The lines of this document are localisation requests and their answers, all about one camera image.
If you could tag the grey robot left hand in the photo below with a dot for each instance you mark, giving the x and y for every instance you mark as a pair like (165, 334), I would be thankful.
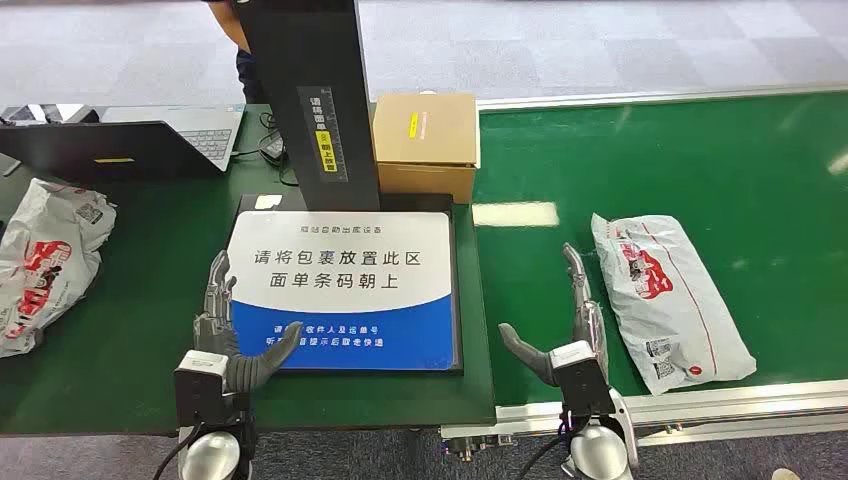
(215, 334)

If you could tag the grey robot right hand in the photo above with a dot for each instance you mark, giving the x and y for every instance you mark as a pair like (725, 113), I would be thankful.
(583, 324)

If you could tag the grey poly mailer package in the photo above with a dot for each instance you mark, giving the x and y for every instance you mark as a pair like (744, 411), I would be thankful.
(662, 311)
(46, 265)

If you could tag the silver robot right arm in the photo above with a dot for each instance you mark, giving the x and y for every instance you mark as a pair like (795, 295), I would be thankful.
(599, 454)

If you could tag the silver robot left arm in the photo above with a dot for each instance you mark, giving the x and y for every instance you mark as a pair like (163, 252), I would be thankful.
(212, 457)

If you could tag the person's right forearm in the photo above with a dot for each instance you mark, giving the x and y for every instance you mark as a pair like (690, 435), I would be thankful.
(232, 23)

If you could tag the weighing platform with printed sign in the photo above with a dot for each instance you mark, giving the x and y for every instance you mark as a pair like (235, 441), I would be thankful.
(344, 265)

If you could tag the yellow label on column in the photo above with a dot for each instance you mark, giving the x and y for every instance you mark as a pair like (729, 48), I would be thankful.
(325, 152)

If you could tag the green belt conveyor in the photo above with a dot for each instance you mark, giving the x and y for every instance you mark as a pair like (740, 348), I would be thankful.
(762, 199)

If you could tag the laptop computer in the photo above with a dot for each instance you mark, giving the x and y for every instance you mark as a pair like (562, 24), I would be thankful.
(66, 152)

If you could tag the brown cardboard box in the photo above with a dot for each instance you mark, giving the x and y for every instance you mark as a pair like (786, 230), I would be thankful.
(424, 132)

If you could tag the person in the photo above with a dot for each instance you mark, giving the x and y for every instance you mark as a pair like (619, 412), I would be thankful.
(250, 76)

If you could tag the yellow label on box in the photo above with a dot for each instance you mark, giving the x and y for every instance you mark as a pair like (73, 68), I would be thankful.
(413, 124)

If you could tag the black scanner column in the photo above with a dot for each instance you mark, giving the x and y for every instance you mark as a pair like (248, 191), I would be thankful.
(305, 66)

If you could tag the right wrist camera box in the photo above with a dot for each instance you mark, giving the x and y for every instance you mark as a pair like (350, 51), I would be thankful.
(583, 381)

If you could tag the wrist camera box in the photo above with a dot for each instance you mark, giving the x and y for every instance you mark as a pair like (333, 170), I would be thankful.
(583, 381)
(199, 391)

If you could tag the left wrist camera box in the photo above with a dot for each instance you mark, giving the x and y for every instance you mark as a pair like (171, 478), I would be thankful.
(199, 391)

